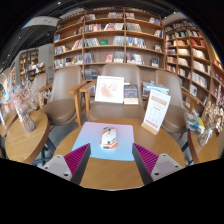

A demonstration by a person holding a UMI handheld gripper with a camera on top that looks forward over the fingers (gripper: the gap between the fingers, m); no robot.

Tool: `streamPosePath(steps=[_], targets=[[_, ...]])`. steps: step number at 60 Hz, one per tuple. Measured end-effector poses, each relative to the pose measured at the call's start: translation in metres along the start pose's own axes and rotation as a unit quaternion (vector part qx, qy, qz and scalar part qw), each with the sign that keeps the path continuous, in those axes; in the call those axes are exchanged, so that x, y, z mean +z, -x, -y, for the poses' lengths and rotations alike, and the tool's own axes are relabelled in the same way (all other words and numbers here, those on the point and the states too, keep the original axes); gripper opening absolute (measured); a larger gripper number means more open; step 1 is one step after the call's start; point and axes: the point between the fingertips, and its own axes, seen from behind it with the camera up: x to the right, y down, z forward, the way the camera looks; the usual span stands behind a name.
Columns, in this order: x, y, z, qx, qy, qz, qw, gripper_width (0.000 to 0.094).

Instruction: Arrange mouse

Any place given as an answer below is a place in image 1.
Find glass vase with dried flowers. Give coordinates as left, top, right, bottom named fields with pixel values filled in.
left=11, top=79, right=43, bottom=133
left=198, top=99, right=224, bottom=148

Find white hanging ceiling sign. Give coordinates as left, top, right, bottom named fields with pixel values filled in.
left=23, top=15, right=59, bottom=29

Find dark blue book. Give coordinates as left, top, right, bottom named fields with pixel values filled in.
left=123, top=83, right=140, bottom=105

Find pink-blue gradient mouse pad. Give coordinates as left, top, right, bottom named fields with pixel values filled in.
left=71, top=121, right=136, bottom=162

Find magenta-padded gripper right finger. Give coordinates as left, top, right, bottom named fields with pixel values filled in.
left=131, top=143, right=184, bottom=186

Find white and orange computer mouse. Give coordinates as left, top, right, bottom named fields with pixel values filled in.
left=99, top=126, right=119, bottom=151

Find stack of colourful books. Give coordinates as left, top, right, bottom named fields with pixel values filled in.
left=185, top=111, right=205, bottom=134

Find round wooden side table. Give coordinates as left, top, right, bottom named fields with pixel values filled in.
left=4, top=109, right=51, bottom=165
left=187, top=128, right=221, bottom=165

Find white framed red floral picture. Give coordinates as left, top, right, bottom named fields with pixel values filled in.
left=94, top=75, right=125, bottom=104

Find distant wooden bookshelf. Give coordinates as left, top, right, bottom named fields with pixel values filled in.
left=18, top=49, right=46, bottom=84

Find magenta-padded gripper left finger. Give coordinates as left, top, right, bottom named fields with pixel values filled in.
left=41, top=143, right=92, bottom=186

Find stack of blue-white books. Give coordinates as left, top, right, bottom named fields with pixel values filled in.
left=142, top=81, right=170, bottom=98

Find white sign on wooden base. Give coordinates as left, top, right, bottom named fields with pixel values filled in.
left=140, top=88, right=172, bottom=136

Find wide wooden bookshelf with books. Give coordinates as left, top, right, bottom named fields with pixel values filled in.
left=53, top=7, right=165, bottom=81

